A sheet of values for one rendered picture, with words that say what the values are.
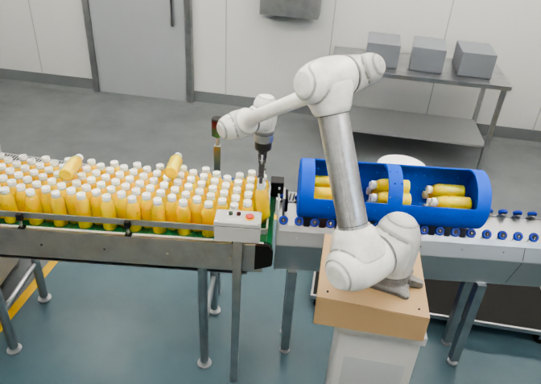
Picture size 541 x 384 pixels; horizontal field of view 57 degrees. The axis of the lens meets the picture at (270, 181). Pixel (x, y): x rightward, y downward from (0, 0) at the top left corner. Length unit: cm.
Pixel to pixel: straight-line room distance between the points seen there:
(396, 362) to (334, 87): 107
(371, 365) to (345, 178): 80
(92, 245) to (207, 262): 55
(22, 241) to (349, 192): 165
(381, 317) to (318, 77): 86
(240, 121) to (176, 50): 398
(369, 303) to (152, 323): 175
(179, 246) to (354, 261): 104
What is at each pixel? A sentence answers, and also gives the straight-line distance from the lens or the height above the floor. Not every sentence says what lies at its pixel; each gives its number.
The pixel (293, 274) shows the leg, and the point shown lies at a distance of 262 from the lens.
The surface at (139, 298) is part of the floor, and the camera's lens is 340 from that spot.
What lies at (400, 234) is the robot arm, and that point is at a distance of 174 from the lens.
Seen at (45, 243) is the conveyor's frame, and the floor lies 82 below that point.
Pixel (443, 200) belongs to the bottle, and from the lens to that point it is 247.
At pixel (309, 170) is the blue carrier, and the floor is 122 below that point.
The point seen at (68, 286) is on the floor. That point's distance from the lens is 359.
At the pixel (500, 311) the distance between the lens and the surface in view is 349.
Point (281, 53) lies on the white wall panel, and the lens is 565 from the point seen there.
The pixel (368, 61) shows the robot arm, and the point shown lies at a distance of 164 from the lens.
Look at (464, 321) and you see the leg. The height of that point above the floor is 36.
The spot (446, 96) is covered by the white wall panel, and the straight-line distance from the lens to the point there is 581.
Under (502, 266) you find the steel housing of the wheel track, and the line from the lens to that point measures 274.
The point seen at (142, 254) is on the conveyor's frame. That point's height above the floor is 79.
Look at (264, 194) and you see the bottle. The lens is 229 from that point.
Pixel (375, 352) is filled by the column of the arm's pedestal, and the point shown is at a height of 88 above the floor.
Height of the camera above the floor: 237
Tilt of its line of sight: 32 degrees down
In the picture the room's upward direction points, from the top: 4 degrees clockwise
